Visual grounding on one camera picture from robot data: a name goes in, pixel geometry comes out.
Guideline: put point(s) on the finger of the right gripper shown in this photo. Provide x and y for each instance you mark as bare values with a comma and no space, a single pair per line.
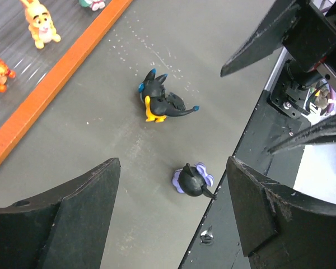
321,133

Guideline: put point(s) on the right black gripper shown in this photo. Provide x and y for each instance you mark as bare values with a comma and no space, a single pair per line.
306,32

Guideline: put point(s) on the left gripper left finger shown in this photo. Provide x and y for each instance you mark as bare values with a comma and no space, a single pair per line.
64,227

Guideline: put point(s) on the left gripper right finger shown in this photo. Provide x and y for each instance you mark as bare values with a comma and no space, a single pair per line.
278,226

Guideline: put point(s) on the black purple small toy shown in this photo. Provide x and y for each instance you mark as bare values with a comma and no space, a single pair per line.
193,180

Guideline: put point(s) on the black spiky toy figure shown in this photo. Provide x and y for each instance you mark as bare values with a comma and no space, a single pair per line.
158,104

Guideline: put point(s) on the pink rabbit toy figure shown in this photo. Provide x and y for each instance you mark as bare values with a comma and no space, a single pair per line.
94,5

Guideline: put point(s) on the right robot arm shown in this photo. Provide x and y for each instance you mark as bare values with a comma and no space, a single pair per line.
290,89

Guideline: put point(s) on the orange wooden shelf rack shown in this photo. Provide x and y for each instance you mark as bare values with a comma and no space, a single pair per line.
41,73

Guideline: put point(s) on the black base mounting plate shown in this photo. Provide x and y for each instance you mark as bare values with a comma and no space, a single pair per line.
216,242

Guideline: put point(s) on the tan rabbit toy figure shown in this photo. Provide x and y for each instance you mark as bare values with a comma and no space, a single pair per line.
40,23

